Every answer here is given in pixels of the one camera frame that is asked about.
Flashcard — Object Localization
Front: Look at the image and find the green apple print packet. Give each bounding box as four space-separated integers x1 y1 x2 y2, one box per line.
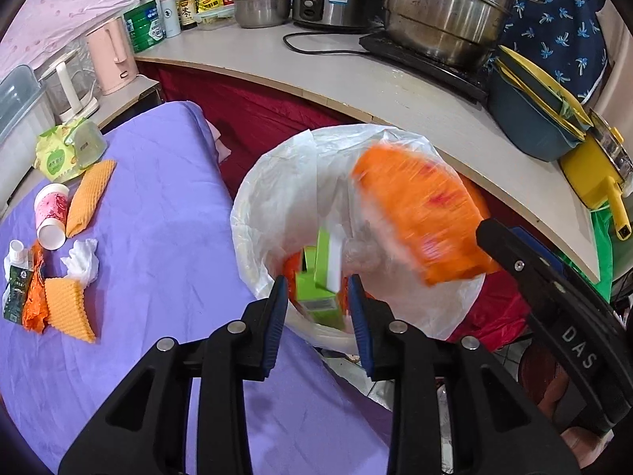
36 118 95 183

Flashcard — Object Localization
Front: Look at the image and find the crumpled white tissue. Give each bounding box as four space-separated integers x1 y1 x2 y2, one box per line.
59 238 100 286

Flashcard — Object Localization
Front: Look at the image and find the translucent plastic container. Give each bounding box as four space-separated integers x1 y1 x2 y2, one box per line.
69 121 108 168

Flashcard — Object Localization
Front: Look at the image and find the orange foam net sleeve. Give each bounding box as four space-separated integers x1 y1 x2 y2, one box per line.
44 277 98 344
65 159 118 238

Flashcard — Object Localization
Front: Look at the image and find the purple blanket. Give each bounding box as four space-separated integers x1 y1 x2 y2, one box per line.
0 100 392 475

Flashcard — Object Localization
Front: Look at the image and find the pink floral paper cup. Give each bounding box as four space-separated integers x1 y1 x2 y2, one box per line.
34 182 70 251

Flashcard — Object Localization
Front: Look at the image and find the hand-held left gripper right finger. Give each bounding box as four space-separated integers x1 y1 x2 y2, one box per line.
346 273 582 475

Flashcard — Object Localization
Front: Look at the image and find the clear plastic storage box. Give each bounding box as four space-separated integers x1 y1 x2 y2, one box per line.
0 64 55 209

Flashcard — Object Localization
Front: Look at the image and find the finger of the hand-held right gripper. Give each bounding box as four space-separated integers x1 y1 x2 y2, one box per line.
477 218 623 338
512 226 563 279

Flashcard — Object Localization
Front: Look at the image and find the large blue yellow strainer basin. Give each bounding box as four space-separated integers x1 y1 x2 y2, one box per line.
487 66 585 162

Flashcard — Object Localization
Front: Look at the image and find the black power cable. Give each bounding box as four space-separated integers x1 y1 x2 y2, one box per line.
283 31 377 55

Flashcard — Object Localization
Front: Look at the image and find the small white bottle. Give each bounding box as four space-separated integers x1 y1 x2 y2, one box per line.
4 239 25 270

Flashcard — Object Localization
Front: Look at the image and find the clear food container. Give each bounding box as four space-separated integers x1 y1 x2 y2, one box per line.
193 7 238 29

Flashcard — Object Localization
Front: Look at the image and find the dark sauce bottle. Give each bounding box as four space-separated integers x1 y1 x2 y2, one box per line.
177 0 199 30

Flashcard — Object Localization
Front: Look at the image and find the person's right hand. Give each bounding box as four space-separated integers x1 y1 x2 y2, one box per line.
563 429 614 472

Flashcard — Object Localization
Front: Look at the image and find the black induction cooker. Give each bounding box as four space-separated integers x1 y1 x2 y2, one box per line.
358 30 490 105

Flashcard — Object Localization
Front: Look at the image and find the yellow pot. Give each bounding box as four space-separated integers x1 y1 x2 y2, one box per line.
559 114 633 243

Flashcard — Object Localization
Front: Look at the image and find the large steel steamer pot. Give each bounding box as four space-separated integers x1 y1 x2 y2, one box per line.
366 0 547 71

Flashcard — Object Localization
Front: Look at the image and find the green plastic bag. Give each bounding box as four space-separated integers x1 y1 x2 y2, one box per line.
559 203 614 302

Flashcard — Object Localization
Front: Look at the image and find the pink electric kettle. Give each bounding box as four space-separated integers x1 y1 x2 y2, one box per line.
85 16 140 96

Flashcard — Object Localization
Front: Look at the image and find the dark green packet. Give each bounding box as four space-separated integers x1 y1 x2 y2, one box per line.
2 253 35 325

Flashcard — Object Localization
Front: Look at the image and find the orange wrapper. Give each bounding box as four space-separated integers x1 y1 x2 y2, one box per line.
21 240 51 334

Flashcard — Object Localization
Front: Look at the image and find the green rag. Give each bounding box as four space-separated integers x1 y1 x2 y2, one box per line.
554 86 580 120

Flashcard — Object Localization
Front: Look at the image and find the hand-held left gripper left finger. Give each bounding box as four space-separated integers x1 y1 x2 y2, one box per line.
58 275 290 475

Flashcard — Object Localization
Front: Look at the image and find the small blue yellow strainer basin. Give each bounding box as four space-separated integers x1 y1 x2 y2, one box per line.
495 44 595 140

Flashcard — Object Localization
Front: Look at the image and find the white canister bottle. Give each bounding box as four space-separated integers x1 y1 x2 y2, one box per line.
158 0 183 39

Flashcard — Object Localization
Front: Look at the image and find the small steel pot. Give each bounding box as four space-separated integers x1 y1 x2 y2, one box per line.
233 0 294 29

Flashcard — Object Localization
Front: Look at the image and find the white-lined trash bin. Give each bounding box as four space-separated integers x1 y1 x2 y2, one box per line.
230 125 488 343

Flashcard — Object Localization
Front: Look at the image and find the green tin can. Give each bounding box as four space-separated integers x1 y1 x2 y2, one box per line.
123 2 165 54

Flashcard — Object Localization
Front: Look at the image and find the orange snack bag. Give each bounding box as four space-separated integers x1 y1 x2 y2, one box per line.
351 143 501 286

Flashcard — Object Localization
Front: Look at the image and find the green carton box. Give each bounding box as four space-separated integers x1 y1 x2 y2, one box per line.
295 226 348 331

